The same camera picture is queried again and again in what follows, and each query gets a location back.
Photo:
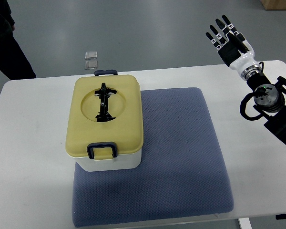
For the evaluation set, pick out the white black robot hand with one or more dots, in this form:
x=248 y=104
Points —
x=232 y=47

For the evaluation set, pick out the yellow box lid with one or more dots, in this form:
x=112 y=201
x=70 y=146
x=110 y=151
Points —
x=106 y=118

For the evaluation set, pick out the white storage box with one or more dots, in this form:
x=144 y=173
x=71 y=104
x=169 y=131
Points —
x=122 y=161

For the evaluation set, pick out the upper floor metal plate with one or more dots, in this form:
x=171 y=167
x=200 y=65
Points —
x=91 y=55

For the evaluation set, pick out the blue gray cushion mat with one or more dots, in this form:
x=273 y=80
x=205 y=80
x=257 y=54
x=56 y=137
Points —
x=182 y=172

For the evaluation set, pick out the black bracket under table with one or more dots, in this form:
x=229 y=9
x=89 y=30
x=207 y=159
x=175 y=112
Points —
x=280 y=216

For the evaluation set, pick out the brown cardboard box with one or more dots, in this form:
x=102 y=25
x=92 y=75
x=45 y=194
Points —
x=274 y=4

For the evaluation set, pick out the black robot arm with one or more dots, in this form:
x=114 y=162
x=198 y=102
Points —
x=266 y=100

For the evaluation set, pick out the white table leg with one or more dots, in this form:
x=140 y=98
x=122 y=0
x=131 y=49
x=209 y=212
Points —
x=244 y=223

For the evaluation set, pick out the person in dark clothes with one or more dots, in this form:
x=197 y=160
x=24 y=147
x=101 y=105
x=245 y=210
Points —
x=13 y=62

